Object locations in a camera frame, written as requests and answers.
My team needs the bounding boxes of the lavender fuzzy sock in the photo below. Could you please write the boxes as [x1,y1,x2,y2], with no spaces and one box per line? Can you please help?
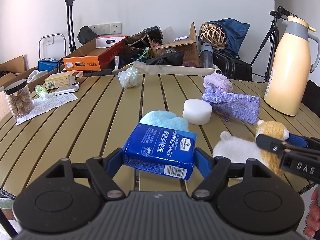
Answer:
[203,73,233,93]

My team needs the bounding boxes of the yellow medicine box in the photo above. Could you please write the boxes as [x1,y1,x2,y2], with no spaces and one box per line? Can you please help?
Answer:
[44,70,84,90]

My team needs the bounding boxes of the dark blue cloth bag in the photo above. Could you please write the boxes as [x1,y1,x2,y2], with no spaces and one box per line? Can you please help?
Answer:
[198,18,250,59]

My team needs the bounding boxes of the black camera tripod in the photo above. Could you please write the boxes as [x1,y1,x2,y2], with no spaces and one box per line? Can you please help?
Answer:
[250,6,297,82]

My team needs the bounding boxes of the yellow white plush toy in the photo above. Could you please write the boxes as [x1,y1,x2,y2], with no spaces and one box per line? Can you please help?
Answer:
[213,120,290,177]

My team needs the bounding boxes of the blue storage box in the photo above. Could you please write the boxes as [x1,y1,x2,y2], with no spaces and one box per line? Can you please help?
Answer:
[37,58,58,72]

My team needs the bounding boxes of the black trolley handle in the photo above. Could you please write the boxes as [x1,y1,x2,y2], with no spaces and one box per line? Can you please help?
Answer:
[64,0,76,53]

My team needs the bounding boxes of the small green bottle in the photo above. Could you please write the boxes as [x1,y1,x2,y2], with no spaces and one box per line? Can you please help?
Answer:
[34,85,50,100]

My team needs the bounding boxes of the purple drawstring pouch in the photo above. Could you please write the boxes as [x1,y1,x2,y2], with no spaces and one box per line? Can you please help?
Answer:
[202,89,260,125]

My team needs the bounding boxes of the cream thermos jug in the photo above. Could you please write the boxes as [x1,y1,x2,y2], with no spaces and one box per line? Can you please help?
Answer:
[264,16,319,116]

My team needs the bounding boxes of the crumpled clear plastic wrap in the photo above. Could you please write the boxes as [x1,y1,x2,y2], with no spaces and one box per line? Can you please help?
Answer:
[117,67,139,89]

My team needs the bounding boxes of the wall power sockets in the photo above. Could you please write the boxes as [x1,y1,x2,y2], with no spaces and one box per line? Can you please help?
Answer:
[88,22,122,36]

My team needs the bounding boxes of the wicker rattan ball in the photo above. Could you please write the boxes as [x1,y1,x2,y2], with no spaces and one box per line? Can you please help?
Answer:
[200,22,227,50]

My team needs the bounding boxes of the chrome metal frame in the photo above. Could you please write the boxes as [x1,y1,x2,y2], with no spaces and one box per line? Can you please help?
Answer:
[38,33,67,60]

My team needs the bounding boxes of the black suitcase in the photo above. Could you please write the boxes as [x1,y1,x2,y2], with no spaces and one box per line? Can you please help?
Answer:
[213,50,252,81]

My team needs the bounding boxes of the brown cardboard box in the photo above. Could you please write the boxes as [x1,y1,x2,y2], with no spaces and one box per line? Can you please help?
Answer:
[146,23,200,67]

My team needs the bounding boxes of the silver foil pack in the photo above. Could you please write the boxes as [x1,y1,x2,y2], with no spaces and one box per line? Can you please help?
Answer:
[54,83,80,96]

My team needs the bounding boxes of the orange cardboard tray box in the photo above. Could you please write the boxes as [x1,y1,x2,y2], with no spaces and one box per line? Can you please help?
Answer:
[63,35,127,71]

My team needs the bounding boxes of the grey water bottle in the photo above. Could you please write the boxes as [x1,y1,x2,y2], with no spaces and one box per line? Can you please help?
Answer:
[200,42,213,68]

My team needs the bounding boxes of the printed paper leaflet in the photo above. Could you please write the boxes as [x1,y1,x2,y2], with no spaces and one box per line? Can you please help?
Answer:
[16,93,78,126]

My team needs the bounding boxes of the right hand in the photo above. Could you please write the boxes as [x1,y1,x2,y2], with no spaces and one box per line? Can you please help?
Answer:
[303,187,320,238]

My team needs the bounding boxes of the light blue plush toy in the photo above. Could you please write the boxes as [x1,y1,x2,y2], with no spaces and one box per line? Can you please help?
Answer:
[139,111,189,132]

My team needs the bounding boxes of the jar of brown snacks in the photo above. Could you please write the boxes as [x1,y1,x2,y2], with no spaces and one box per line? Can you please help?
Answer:
[4,79,33,119]

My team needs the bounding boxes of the blue tissue pack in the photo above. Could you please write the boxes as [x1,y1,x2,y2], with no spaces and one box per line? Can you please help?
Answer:
[123,124,196,180]

